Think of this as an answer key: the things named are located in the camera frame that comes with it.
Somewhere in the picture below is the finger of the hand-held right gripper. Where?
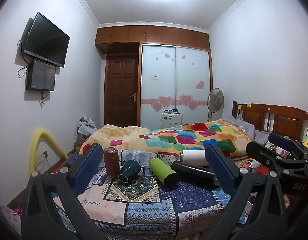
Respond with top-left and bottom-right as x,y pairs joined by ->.
268,133 -> 308,161
245,141 -> 308,178

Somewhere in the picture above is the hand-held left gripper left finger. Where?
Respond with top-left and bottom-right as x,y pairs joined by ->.
21,143 -> 107,240

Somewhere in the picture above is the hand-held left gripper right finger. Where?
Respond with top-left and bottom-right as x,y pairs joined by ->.
204,144 -> 289,240

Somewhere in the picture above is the dark green faceted cup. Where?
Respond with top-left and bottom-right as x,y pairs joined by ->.
119,159 -> 141,183

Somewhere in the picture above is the wooden bed headboard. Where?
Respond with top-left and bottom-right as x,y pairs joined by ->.
232,101 -> 308,140

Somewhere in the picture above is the dark red bottle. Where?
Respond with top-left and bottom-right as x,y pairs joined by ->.
103,147 -> 121,178

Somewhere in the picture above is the white bottle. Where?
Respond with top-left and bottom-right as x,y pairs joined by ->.
179,149 -> 210,167

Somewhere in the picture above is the black bottle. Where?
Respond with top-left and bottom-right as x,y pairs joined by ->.
170,160 -> 220,187

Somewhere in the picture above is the grey printed pillow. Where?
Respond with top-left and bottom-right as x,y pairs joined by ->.
223,116 -> 256,138

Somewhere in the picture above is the grey clothes pile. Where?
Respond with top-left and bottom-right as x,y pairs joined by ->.
77,116 -> 98,138

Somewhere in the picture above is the yellow foam tube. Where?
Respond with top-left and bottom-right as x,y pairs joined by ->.
29,129 -> 69,175

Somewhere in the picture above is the lime green bottle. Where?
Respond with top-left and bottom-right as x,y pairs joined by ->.
148,157 -> 180,187

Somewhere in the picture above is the colourful patchwork blanket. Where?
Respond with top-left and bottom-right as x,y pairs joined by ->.
79,119 -> 255,158

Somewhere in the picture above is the blue patterned bed sheet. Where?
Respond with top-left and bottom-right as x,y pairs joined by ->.
51,149 -> 247,240

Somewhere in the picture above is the standing electric fan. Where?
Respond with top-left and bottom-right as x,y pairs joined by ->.
207,87 -> 225,122

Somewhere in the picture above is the brown wooden door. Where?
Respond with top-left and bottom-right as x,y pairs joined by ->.
104,54 -> 140,127

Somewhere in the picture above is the wooden wardrobe with glass doors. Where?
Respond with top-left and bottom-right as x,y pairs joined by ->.
95,25 -> 213,128

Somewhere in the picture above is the wall power socket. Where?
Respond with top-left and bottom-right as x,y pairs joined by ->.
35,150 -> 49,163

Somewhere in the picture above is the small black wall monitor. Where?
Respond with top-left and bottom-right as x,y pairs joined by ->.
26,58 -> 56,92

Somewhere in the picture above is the large black wall television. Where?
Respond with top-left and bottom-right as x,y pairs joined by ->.
23,11 -> 70,68

